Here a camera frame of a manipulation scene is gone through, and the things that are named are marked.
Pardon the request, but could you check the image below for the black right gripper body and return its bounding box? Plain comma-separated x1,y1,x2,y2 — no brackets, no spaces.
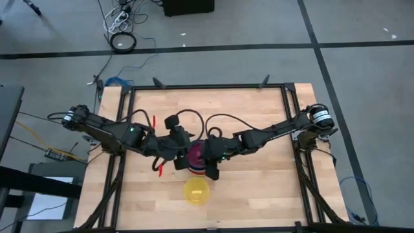
201,135,234,162

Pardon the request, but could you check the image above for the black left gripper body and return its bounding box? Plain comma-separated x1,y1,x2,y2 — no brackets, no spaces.
154,126,194,162

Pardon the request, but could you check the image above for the purple translucent plastic bowl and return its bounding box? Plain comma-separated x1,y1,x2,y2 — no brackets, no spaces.
186,140,208,170

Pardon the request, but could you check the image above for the yellow translucent plastic bowl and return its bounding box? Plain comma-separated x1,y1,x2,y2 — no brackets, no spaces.
183,176,211,206

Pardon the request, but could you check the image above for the small black electronic device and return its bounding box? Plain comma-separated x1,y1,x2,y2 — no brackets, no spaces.
44,148,69,162

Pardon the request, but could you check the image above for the black box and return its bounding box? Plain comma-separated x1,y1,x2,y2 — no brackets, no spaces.
162,0,215,17

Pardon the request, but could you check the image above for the gray cart with white sheet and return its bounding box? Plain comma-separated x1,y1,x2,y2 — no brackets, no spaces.
12,161,87,233

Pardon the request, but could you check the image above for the white power strip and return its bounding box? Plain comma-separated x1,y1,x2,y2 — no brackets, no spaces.
103,8,131,34

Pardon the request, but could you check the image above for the dark gray desk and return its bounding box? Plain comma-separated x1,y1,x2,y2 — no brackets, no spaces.
0,84,25,161

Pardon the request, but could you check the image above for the black tripod leg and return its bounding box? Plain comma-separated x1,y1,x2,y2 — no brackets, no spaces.
21,0,43,17

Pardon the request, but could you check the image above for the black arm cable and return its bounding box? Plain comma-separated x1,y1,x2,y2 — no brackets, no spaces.
175,108,206,148
204,113,259,139

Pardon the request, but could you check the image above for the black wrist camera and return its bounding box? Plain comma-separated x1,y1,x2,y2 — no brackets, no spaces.
164,114,181,131

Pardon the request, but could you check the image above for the black table frame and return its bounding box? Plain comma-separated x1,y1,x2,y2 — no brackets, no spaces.
76,74,352,233

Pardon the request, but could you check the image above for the blue cable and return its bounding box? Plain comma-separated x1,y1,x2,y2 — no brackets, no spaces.
338,175,380,227
105,36,159,87

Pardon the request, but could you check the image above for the black coiled cable ring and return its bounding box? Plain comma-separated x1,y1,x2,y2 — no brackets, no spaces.
109,31,138,54

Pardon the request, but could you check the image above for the yellow cable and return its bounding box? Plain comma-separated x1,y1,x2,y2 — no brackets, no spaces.
15,120,85,162

